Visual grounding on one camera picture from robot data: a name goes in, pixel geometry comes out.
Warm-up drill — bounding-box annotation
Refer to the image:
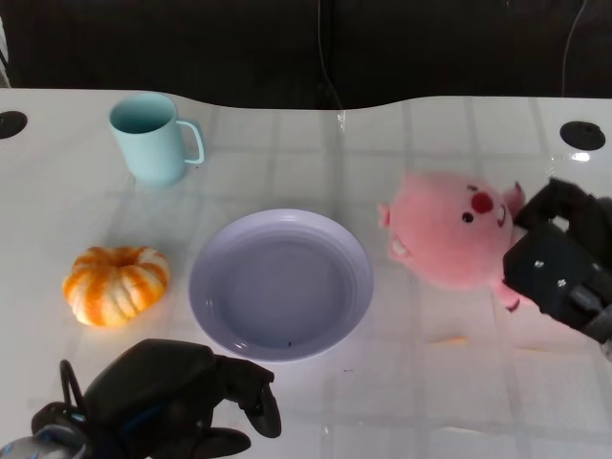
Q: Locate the orange white striped pumpkin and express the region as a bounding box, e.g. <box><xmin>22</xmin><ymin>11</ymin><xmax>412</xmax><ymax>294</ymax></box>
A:
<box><xmin>61</xmin><ymin>245</ymin><xmax>171</xmax><ymax>328</ymax></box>

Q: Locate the light blue plastic mug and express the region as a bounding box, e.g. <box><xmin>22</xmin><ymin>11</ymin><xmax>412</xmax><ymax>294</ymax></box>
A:
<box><xmin>108</xmin><ymin>93</ymin><xmax>207</xmax><ymax>186</ymax></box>

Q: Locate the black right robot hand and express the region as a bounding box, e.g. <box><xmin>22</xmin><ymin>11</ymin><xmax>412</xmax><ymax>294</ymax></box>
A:
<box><xmin>501</xmin><ymin>177</ymin><xmax>612</xmax><ymax>331</ymax></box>

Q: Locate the black fabric sofa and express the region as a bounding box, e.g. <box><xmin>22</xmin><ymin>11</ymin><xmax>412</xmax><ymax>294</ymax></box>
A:
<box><xmin>0</xmin><ymin>0</ymin><xmax>612</xmax><ymax>111</ymax></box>

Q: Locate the black round table grommet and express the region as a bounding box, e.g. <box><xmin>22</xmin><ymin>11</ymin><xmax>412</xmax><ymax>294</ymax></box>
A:
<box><xmin>0</xmin><ymin>110</ymin><xmax>29</xmax><ymax>141</ymax></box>
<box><xmin>558</xmin><ymin>120</ymin><xmax>607</xmax><ymax>150</ymax></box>

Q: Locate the pink plush pig doll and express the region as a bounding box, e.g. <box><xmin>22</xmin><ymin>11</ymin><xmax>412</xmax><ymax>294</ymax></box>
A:
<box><xmin>376</xmin><ymin>169</ymin><xmax>527</xmax><ymax>315</ymax></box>

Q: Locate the lavender plastic plate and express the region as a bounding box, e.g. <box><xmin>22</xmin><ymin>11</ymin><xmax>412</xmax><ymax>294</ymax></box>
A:
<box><xmin>187</xmin><ymin>208</ymin><xmax>375</xmax><ymax>364</ymax></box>

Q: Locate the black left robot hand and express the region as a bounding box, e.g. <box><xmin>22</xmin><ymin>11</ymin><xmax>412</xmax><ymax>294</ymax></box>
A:
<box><xmin>81</xmin><ymin>338</ymin><xmax>281</xmax><ymax>459</ymax></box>

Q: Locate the thin grey hanging cable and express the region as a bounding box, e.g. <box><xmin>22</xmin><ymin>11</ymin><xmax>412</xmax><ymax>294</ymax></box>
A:
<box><xmin>561</xmin><ymin>0</ymin><xmax>590</xmax><ymax>99</ymax></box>

